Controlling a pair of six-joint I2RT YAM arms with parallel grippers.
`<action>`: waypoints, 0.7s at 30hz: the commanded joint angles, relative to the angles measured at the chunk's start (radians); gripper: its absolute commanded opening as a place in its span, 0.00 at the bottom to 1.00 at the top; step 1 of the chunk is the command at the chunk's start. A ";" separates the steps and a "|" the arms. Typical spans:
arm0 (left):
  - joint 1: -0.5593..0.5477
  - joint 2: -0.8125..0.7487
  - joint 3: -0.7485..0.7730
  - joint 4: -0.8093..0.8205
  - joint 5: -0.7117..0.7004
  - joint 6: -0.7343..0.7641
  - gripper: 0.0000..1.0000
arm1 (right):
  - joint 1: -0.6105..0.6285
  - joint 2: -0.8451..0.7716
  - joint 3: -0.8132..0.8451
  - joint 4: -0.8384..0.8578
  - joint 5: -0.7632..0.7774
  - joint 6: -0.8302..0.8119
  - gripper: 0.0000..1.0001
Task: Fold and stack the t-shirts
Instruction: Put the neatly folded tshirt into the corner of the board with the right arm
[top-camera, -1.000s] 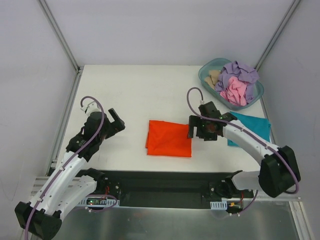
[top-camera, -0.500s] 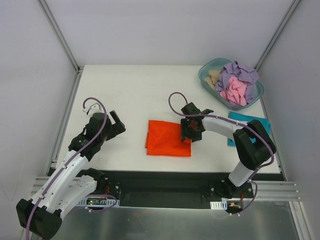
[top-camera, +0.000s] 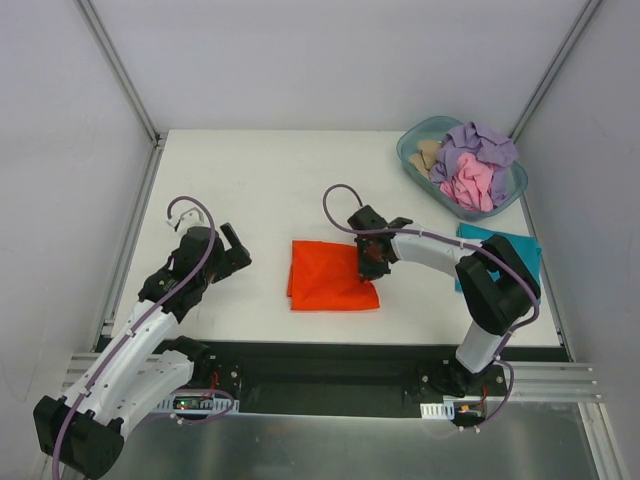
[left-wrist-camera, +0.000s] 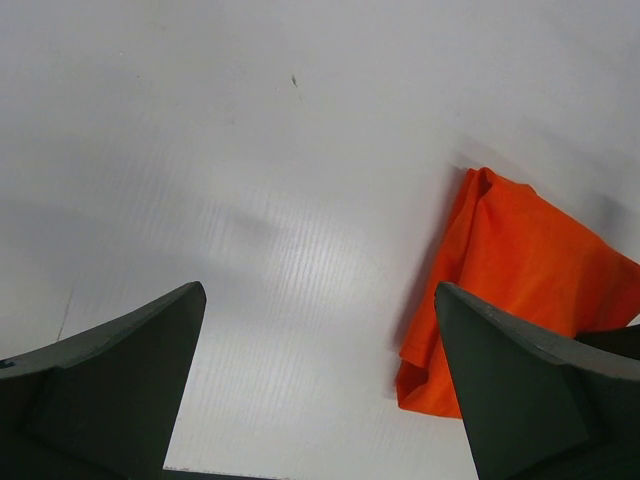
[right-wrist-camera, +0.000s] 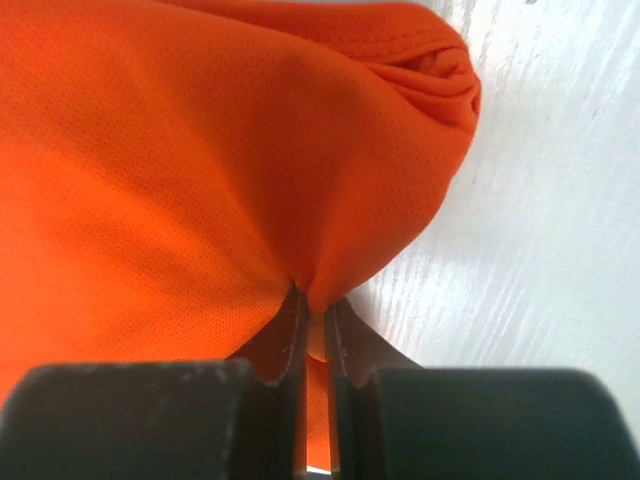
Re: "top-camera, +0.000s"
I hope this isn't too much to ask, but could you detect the orange t shirt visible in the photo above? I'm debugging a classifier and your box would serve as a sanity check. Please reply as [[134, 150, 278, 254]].
[[287, 240, 380, 312]]

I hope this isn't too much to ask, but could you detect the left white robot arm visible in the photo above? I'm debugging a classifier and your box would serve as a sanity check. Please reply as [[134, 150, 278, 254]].
[[33, 223, 251, 479]]

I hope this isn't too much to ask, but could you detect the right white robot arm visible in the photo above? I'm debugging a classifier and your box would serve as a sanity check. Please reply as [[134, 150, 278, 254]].
[[348, 205, 541, 395]]

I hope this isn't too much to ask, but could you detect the beige t shirt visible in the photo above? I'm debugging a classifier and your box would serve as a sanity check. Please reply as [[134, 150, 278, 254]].
[[409, 139, 442, 178]]

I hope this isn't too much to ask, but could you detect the pink t shirt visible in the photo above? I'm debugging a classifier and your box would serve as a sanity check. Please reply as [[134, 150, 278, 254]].
[[439, 153, 494, 213]]

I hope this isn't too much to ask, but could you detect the teal plastic basket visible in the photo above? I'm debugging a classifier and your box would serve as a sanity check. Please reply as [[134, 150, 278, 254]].
[[396, 116, 528, 222]]

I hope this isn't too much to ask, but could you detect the teal folded t shirt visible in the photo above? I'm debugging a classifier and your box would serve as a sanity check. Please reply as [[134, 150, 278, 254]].
[[456, 223, 542, 284]]

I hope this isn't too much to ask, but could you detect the purple t shirt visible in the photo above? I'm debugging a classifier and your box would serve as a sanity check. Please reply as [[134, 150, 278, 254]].
[[429, 122, 519, 209]]

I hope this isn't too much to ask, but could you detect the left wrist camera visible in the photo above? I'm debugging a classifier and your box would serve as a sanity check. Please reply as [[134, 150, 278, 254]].
[[166, 207, 205, 235]]

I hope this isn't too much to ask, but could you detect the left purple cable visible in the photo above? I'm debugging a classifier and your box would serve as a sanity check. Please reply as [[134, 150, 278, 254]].
[[51, 195, 217, 479]]

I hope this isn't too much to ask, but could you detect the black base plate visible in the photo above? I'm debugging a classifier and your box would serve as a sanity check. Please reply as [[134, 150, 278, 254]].
[[188, 341, 507, 418]]

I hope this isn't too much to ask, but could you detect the left aluminium frame post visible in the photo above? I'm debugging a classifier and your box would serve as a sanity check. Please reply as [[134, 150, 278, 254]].
[[74, 0, 164, 146]]

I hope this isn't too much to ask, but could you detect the aluminium frame post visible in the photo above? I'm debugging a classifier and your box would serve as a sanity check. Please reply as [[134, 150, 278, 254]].
[[74, 0, 164, 146], [509, 0, 605, 142]]

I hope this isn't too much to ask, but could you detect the right aluminium frame post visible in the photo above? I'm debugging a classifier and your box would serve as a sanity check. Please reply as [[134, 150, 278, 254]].
[[509, 0, 605, 142]]

